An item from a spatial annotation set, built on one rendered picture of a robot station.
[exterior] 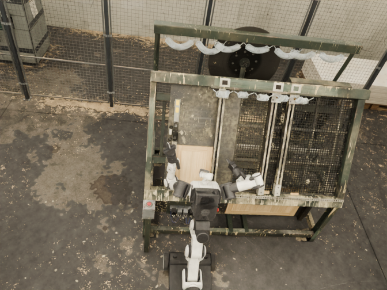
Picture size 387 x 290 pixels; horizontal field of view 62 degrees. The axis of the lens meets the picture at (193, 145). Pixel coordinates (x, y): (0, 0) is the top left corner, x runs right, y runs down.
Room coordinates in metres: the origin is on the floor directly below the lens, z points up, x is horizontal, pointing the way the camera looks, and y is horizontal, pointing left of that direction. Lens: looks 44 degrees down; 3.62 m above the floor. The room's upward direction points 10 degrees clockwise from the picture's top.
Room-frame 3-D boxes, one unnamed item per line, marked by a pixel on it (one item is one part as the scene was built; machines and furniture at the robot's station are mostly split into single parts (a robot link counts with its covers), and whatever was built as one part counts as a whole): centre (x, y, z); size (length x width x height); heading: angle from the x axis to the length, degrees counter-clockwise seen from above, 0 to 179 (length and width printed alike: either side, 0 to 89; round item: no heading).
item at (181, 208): (1.97, -0.10, 0.69); 0.50 x 0.14 x 0.24; 100
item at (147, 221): (1.82, 0.32, 0.38); 0.06 x 0.06 x 0.75; 10
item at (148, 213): (1.82, 0.32, 0.84); 0.12 x 0.12 x 0.18; 10
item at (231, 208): (2.45, -0.98, 0.53); 0.90 x 0.02 x 0.55; 100
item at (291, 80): (3.18, -1.26, 1.38); 0.70 x 0.15 x 0.85; 100
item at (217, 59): (3.24, -0.39, 1.85); 0.80 x 0.06 x 0.80; 100
